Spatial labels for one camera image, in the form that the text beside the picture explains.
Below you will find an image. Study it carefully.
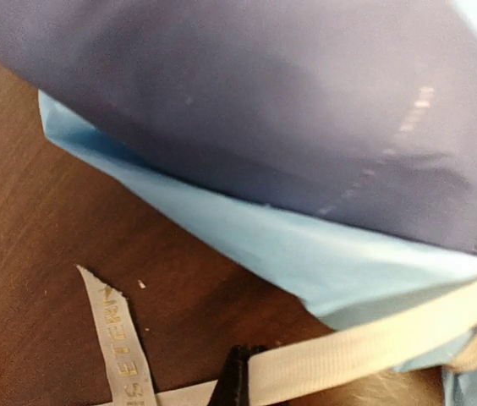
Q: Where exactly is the blue tissue paper sheet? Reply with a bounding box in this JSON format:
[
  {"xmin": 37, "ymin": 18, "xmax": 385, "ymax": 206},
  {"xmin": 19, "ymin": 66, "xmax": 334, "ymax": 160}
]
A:
[{"xmin": 0, "ymin": 0, "xmax": 477, "ymax": 406}]

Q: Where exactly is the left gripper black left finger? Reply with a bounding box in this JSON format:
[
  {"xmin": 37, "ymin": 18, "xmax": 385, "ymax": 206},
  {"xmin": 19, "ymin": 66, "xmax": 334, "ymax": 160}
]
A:
[{"xmin": 208, "ymin": 346, "xmax": 249, "ymax": 406}]

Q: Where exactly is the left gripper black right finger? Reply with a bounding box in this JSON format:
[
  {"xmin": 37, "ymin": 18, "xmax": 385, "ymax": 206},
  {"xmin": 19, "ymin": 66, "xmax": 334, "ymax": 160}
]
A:
[{"xmin": 246, "ymin": 344, "xmax": 269, "ymax": 406}]

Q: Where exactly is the cream printed ribbon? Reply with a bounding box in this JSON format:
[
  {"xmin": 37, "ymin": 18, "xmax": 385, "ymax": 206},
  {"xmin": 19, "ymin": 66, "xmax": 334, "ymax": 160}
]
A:
[{"xmin": 80, "ymin": 269, "xmax": 477, "ymax": 405}]

